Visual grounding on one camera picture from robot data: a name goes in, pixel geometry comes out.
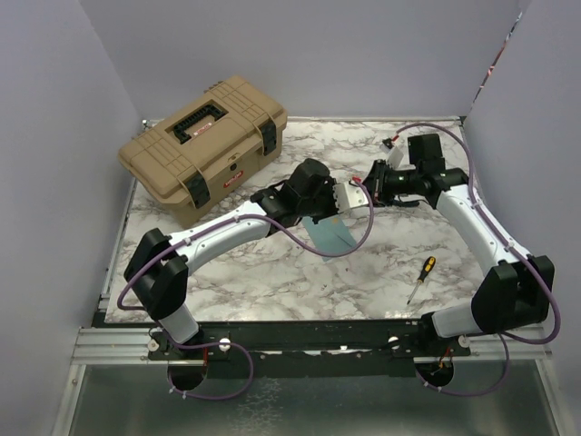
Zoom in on yellow black screwdriver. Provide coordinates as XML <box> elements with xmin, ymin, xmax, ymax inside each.
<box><xmin>407</xmin><ymin>256</ymin><xmax>437</xmax><ymax>305</ymax></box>

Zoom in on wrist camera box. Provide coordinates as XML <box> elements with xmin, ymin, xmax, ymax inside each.
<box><xmin>332</xmin><ymin>181</ymin><xmax>369</xmax><ymax>213</ymax></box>
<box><xmin>380</xmin><ymin>138</ymin><xmax>404</xmax><ymax>170</ymax></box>

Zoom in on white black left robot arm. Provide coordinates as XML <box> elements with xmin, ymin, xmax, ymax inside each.
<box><xmin>123</xmin><ymin>158</ymin><xmax>338</xmax><ymax>359</ymax></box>

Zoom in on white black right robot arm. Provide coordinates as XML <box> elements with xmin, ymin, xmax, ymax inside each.
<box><xmin>363</xmin><ymin>134</ymin><xmax>555</xmax><ymax>355</ymax></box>

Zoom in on light blue envelope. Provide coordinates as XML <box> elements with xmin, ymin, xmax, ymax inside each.
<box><xmin>301</xmin><ymin>216</ymin><xmax>357</xmax><ymax>254</ymax></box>

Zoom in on tan plastic toolbox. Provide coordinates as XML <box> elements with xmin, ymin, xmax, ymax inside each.
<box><xmin>118</xmin><ymin>75</ymin><xmax>288</xmax><ymax>228</ymax></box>

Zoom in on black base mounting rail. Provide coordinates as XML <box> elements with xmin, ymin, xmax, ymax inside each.
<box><xmin>90</xmin><ymin>312</ymin><xmax>527</xmax><ymax>379</ymax></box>

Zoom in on aluminium frame rail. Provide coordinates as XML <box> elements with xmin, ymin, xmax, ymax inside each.
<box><xmin>49</xmin><ymin>322</ymin><xmax>164</xmax><ymax>436</ymax></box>

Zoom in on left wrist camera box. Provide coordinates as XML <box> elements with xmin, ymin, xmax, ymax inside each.
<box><xmin>332</xmin><ymin>181</ymin><xmax>369</xmax><ymax>213</ymax></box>

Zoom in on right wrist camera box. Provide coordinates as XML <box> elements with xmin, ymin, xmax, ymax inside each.
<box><xmin>380</xmin><ymin>138</ymin><xmax>404</xmax><ymax>170</ymax></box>

